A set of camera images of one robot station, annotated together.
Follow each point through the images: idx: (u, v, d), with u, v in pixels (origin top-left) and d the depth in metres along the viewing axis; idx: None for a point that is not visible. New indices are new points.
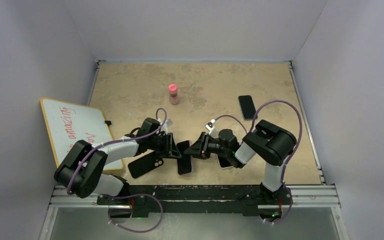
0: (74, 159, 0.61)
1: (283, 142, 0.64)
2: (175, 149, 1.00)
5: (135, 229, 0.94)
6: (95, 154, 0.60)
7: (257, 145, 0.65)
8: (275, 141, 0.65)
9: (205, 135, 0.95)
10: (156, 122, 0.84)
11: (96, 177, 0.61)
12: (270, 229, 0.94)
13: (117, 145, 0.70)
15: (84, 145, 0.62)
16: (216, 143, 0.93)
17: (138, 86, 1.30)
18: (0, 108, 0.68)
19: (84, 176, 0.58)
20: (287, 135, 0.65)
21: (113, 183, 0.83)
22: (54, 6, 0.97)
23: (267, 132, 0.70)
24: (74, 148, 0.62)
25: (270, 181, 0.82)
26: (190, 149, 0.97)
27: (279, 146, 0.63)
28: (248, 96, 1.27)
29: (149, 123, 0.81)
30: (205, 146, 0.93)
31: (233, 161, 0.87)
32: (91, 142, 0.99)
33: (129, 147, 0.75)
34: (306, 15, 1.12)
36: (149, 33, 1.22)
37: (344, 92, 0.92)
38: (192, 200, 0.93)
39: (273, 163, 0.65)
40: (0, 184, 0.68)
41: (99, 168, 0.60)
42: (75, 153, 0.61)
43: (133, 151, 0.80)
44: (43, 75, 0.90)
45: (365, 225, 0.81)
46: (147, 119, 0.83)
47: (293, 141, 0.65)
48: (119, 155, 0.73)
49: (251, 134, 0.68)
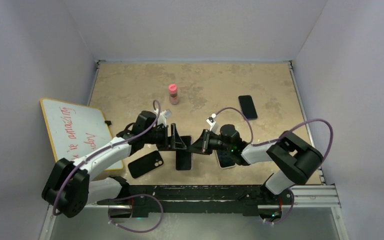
0: (56, 180, 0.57)
1: (310, 161, 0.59)
2: (180, 141, 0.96)
5: (135, 229, 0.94)
6: (76, 176, 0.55)
7: (283, 163, 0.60)
8: (303, 158, 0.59)
9: (207, 132, 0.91)
10: (152, 116, 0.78)
11: (84, 194, 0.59)
12: (270, 229, 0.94)
13: (105, 154, 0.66)
15: (65, 164, 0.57)
16: (218, 140, 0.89)
17: (138, 86, 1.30)
18: None
19: (69, 198, 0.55)
20: (314, 153, 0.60)
21: (109, 187, 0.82)
22: (54, 5, 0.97)
23: (292, 145, 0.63)
24: (55, 168, 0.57)
25: (277, 185, 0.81)
26: (193, 147, 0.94)
27: (307, 167, 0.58)
28: (248, 95, 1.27)
29: (144, 119, 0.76)
30: (207, 143, 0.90)
31: (235, 158, 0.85)
32: (91, 144, 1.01)
33: (120, 151, 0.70)
34: (306, 14, 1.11)
36: (149, 33, 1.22)
37: (344, 91, 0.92)
38: (192, 200, 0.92)
39: (297, 182, 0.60)
40: (0, 184, 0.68)
41: (83, 188, 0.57)
42: (57, 174, 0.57)
43: (126, 151, 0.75)
44: (43, 75, 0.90)
45: (365, 225, 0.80)
46: (142, 114, 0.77)
47: (321, 159, 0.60)
48: (111, 161, 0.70)
49: (276, 148, 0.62)
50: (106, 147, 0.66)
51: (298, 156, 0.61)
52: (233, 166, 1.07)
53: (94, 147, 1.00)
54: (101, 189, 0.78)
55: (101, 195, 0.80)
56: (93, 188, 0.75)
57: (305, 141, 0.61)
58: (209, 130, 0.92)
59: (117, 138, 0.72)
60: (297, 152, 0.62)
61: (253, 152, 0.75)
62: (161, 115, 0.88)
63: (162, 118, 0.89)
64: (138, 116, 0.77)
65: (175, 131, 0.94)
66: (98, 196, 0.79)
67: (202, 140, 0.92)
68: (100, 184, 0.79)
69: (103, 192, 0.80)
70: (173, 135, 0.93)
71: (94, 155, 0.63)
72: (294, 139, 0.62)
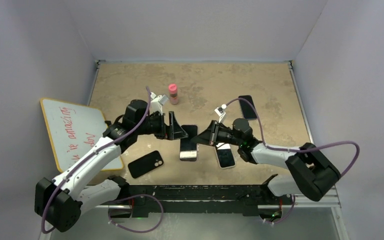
0: (41, 200, 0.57)
1: (327, 179, 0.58)
2: (180, 130, 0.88)
5: (135, 229, 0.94)
6: (58, 197, 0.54)
7: (301, 177, 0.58)
8: (321, 175, 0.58)
9: (216, 124, 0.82)
10: (141, 106, 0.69)
11: (72, 210, 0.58)
12: (270, 229, 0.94)
13: (90, 163, 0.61)
15: (46, 185, 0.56)
16: (227, 133, 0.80)
17: (138, 86, 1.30)
18: None
19: (57, 217, 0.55)
20: (332, 171, 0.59)
21: (105, 190, 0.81)
22: (54, 5, 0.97)
23: (312, 159, 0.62)
24: (37, 189, 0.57)
25: (284, 191, 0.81)
26: (198, 138, 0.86)
27: (323, 185, 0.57)
28: (248, 97, 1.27)
29: (132, 111, 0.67)
30: (216, 136, 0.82)
31: (242, 153, 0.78)
32: (91, 144, 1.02)
33: (108, 155, 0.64)
34: (306, 14, 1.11)
36: (149, 33, 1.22)
37: (344, 91, 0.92)
38: (192, 200, 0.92)
39: (309, 196, 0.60)
40: (0, 184, 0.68)
41: (69, 207, 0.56)
42: (40, 195, 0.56)
43: (116, 153, 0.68)
44: (42, 75, 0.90)
45: (366, 225, 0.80)
46: (129, 105, 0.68)
47: (337, 178, 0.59)
48: (100, 167, 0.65)
49: (298, 161, 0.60)
50: (90, 155, 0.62)
51: (317, 172, 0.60)
52: (233, 166, 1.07)
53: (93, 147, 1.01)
54: (97, 194, 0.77)
55: (99, 200, 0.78)
56: (89, 196, 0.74)
57: (326, 158, 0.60)
58: (219, 121, 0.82)
59: (104, 138, 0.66)
60: (315, 167, 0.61)
61: (263, 155, 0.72)
62: (157, 102, 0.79)
63: (157, 105, 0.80)
64: (126, 109, 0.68)
65: (174, 118, 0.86)
66: (96, 202, 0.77)
67: (210, 132, 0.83)
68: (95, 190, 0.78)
69: (100, 196, 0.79)
70: (172, 126, 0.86)
71: (76, 168, 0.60)
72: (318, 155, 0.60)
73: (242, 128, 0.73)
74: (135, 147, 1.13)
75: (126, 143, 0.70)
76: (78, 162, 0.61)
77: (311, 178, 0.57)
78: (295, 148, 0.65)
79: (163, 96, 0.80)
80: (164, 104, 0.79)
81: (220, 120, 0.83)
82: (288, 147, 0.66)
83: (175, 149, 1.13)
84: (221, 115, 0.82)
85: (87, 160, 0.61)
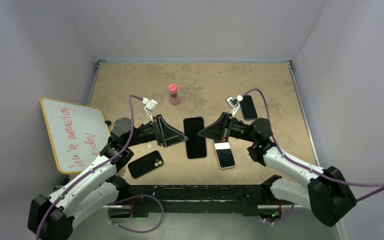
0: (35, 216, 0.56)
1: (344, 206, 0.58)
2: (175, 135, 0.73)
5: (135, 229, 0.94)
6: (52, 214, 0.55)
7: (322, 203, 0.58)
8: (340, 204, 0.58)
9: (229, 118, 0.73)
10: (125, 128, 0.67)
11: (65, 227, 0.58)
12: (270, 229, 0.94)
13: (86, 181, 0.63)
15: (42, 202, 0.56)
16: (241, 128, 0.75)
17: (138, 86, 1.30)
18: (0, 106, 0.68)
19: (50, 234, 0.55)
20: (350, 200, 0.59)
21: (102, 196, 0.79)
22: (54, 5, 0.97)
23: (333, 184, 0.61)
24: (32, 206, 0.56)
25: (287, 197, 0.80)
26: (207, 132, 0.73)
27: (340, 212, 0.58)
28: (255, 90, 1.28)
29: (116, 136, 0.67)
30: (229, 132, 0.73)
31: (253, 154, 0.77)
32: (91, 144, 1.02)
33: (103, 174, 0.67)
34: (307, 15, 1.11)
36: (149, 33, 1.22)
37: (344, 92, 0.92)
38: (193, 200, 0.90)
39: (323, 219, 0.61)
40: (0, 184, 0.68)
41: (63, 224, 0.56)
42: (35, 211, 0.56)
43: (112, 172, 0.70)
44: (42, 75, 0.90)
45: (365, 226, 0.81)
46: (113, 131, 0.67)
47: (353, 206, 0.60)
48: (96, 185, 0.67)
49: (322, 187, 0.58)
50: (86, 174, 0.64)
51: (335, 197, 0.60)
52: (234, 167, 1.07)
53: (93, 148, 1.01)
54: (93, 203, 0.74)
55: (96, 206, 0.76)
56: (83, 207, 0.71)
57: (348, 188, 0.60)
58: (233, 115, 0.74)
59: (101, 157, 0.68)
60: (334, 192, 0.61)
61: (276, 162, 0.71)
62: (145, 109, 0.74)
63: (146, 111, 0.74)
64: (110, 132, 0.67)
65: (164, 123, 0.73)
66: (93, 208, 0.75)
67: (222, 126, 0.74)
68: (91, 199, 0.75)
69: (98, 203, 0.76)
70: (161, 132, 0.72)
71: (72, 187, 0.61)
72: (342, 184, 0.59)
73: (263, 132, 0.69)
74: (135, 147, 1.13)
75: (122, 161, 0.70)
76: (74, 180, 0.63)
77: (332, 206, 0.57)
78: (318, 169, 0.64)
79: (151, 101, 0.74)
80: (152, 110, 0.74)
81: (233, 114, 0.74)
82: (310, 166, 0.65)
83: (175, 149, 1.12)
84: (234, 108, 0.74)
85: (84, 178, 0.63)
